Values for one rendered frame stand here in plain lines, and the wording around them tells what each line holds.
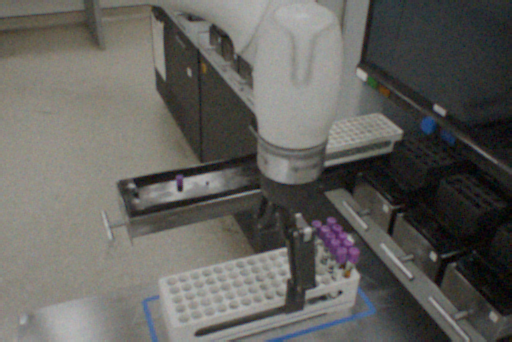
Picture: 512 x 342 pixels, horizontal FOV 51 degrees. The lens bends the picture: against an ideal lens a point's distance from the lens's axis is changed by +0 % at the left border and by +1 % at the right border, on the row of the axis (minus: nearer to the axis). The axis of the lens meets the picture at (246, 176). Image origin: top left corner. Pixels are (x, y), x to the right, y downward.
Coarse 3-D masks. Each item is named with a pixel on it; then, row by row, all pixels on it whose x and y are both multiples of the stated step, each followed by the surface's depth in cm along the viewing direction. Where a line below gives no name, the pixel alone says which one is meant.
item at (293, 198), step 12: (264, 180) 70; (264, 192) 71; (276, 192) 69; (288, 192) 68; (300, 192) 69; (312, 192) 70; (288, 204) 69; (300, 204) 70; (276, 216) 76; (288, 216) 71; (288, 228) 73
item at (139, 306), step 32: (128, 288) 87; (384, 288) 88; (32, 320) 81; (64, 320) 81; (96, 320) 81; (128, 320) 81; (160, 320) 82; (320, 320) 82; (352, 320) 83; (384, 320) 83; (416, 320) 83
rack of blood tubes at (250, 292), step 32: (256, 256) 85; (160, 288) 79; (192, 288) 79; (224, 288) 81; (256, 288) 80; (320, 288) 80; (352, 288) 82; (192, 320) 74; (224, 320) 76; (256, 320) 81; (288, 320) 81
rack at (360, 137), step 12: (348, 120) 126; (360, 120) 126; (372, 120) 127; (384, 120) 127; (336, 132) 122; (348, 132) 121; (360, 132) 122; (372, 132) 122; (384, 132) 123; (396, 132) 122; (336, 144) 117; (348, 144) 117; (360, 144) 119; (372, 144) 128; (384, 144) 125; (336, 156) 123; (348, 156) 124; (360, 156) 121
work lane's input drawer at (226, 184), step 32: (224, 160) 119; (256, 160) 122; (128, 192) 109; (160, 192) 111; (192, 192) 111; (224, 192) 110; (256, 192) 112; (320, 192) 120; (128, 224) 105; (160, 224) 107
